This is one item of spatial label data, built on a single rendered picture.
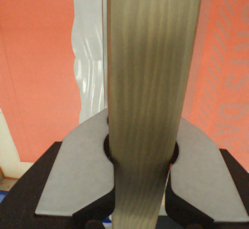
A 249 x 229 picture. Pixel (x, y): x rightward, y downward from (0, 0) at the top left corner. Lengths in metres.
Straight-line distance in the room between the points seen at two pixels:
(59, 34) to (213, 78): 0.22
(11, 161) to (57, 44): 0.26
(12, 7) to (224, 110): 0.33
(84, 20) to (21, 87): 0.14
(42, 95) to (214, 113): 0.26
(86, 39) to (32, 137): 0.20
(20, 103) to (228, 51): 0.32
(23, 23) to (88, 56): 0.10
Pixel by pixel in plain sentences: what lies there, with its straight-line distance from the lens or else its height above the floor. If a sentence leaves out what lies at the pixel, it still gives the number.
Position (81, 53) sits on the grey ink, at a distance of 0.26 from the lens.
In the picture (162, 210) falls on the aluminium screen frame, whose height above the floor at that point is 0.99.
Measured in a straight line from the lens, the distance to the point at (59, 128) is 0.33.
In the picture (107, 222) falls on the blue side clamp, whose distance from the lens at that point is 0.41.
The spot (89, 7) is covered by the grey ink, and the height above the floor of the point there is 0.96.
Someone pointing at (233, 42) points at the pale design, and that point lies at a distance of 0.28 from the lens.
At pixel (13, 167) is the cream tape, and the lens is 0.45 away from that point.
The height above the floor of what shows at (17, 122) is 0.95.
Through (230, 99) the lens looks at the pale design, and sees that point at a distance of 0.31.
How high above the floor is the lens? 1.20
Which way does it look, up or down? 62 degrees down
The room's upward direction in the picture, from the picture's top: 175 degrees counter-clockwise
